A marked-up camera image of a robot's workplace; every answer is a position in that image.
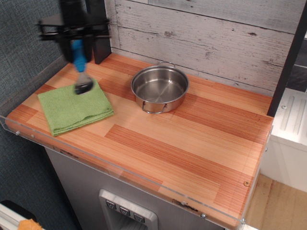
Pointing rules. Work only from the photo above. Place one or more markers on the dark grey left post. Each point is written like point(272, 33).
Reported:
point(101, 45)

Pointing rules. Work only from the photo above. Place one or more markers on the dark grey post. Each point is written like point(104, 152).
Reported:
point(101, 45)
point(289, 63)

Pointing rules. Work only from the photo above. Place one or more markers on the stainless steel pot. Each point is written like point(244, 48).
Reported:
point(159, 89)

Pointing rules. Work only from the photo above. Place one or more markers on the orange and black object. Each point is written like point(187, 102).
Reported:
point(15, 217)

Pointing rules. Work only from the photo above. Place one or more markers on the white plastic appliance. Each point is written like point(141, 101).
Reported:
point(285, 157)

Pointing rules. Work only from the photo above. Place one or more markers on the grey toy fridge cabinet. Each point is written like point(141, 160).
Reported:
point(83, 183)

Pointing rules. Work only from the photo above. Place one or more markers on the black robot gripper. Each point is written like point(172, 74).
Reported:
point(72, 23)

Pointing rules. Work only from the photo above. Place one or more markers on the silver dispenser button panel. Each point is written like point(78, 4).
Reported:
point(122, 214)

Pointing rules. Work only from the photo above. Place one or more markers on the clear acrylic table guard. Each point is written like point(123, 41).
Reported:
point(204, 155)

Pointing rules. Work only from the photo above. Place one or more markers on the dark grey right post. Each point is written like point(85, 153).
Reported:
point(289, 63)

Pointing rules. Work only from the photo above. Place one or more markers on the green folded cloth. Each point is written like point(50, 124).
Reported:
point(65, 110)

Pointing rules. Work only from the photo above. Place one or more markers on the blue handled metal fork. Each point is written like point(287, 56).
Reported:
point(84, 83)

